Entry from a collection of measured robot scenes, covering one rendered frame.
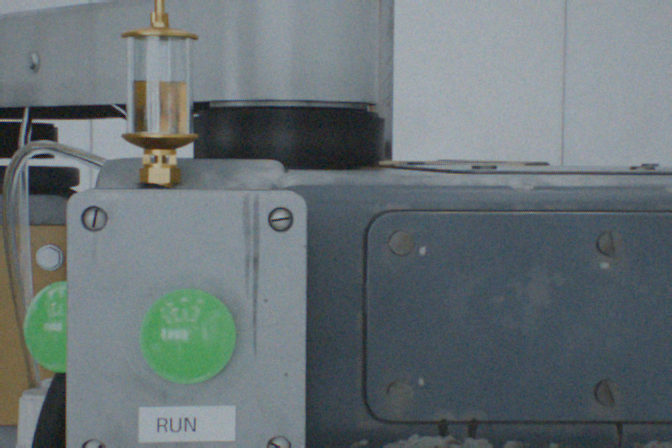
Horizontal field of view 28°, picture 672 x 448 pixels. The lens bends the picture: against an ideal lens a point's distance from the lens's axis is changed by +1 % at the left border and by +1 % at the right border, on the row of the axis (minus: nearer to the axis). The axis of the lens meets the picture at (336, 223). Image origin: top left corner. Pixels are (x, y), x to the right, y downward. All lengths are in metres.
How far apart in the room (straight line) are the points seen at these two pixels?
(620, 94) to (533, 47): 0.43
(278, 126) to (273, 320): 0.17
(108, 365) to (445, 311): 0.13
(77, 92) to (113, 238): 0.28
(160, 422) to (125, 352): 0.02
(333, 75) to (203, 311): 0.21
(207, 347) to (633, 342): 0.17
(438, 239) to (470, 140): 5.26
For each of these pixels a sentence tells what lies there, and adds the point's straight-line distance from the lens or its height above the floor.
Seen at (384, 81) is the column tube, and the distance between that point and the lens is 0.97.
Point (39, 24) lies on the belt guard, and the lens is 0.73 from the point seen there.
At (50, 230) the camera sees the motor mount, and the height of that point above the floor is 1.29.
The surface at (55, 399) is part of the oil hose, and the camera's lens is 0.49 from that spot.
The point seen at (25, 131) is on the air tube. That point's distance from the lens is 0.76.
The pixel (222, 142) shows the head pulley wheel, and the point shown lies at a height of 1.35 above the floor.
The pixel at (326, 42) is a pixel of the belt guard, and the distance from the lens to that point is 0.59.
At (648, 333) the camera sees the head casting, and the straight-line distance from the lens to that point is 0.50.
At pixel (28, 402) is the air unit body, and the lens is 0.70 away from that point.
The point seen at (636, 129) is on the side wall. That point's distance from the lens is 5.92.
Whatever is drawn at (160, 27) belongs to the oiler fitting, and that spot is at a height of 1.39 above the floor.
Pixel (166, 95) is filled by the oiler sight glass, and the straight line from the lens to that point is 0.49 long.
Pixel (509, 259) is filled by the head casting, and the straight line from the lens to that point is 0.48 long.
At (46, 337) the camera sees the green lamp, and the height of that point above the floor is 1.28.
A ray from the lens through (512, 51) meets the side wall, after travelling 5.79.
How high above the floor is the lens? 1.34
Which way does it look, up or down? 3 degrees down
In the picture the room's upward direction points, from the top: straight up
